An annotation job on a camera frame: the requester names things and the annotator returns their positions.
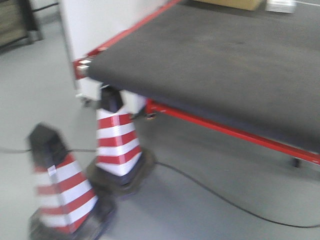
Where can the left striped traffic cone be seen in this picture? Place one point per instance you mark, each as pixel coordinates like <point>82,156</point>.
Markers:
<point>70,208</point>

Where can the brown cardboard box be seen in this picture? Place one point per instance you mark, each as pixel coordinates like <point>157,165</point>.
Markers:
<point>249,5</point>

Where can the right striped traffic cone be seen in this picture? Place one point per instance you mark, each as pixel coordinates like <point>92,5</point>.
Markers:
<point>121,165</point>

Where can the white machine panel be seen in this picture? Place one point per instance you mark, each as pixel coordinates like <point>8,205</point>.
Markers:
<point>88,25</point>

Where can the dark conveyor belt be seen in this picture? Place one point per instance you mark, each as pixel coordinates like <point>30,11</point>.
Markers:
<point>225,62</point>

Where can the striped traffic cone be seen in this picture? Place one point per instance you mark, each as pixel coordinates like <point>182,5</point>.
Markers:
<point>70,208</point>
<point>121,165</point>

